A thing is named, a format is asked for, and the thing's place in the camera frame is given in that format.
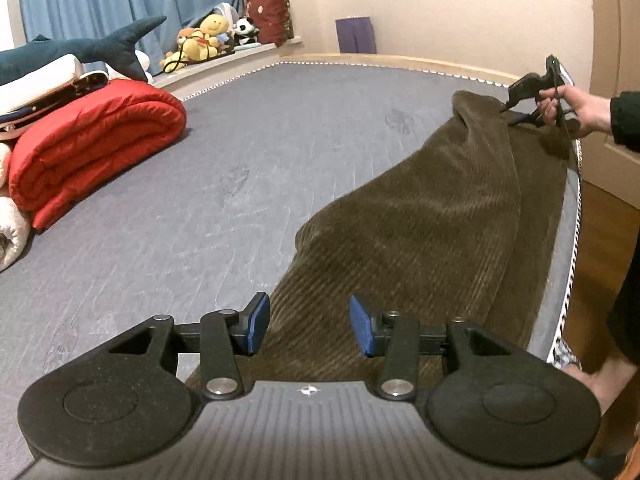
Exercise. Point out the wooden door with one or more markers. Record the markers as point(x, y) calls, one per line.
point(615, 68)

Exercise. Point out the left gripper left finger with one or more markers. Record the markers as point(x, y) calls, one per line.
point(138, 393)

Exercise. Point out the white folded blanket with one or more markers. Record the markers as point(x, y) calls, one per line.
point(24, 102)

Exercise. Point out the blue shark plush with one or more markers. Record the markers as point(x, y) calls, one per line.
point(118, 50)

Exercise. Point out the panda plush toy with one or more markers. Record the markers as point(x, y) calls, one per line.
point(245, 33)

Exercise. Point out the yellow plush toy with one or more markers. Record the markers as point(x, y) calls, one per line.
point(197, 45)

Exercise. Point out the person's right forearm dark sleeve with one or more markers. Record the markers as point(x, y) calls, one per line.
point(625, 120)

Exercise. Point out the purple wall item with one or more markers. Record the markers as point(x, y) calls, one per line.
point(356, 35)

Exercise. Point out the dark red cushion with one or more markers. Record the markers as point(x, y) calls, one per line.
point(273, 20)

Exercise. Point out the person's right hand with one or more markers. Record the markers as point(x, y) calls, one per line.
point(593, 113)

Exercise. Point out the red folded quilt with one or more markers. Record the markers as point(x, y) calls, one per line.
point(76, 149)

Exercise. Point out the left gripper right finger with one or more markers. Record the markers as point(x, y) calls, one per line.
point(483, 396)

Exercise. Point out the olive corduroy pants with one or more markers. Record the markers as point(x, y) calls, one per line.
point(350, 196)

